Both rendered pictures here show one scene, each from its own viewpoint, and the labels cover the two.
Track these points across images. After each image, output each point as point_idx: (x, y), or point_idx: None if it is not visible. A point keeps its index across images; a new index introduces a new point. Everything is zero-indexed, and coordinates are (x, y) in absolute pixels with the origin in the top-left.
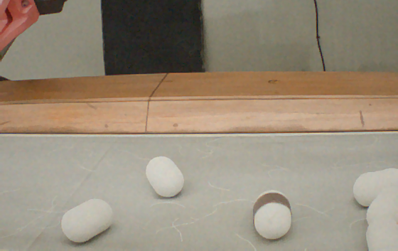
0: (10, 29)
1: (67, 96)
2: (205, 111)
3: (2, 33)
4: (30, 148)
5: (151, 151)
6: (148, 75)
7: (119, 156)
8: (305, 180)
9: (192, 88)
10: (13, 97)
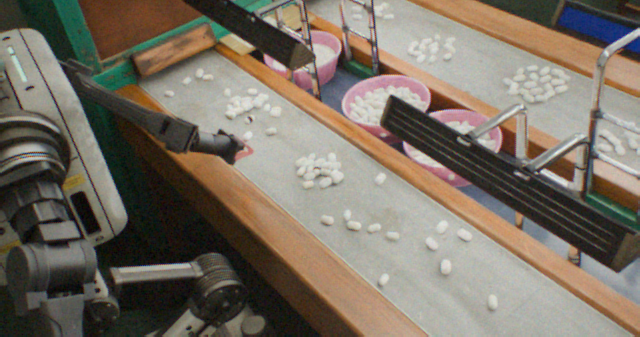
0: (238, 152)
1: (227, 171)
2: None
3: (241, 152)
4: (252, 168)
5: None
6: (196, 172)
7: None
8: (229, 128)
9: (202, 156)
10: (237, 182)
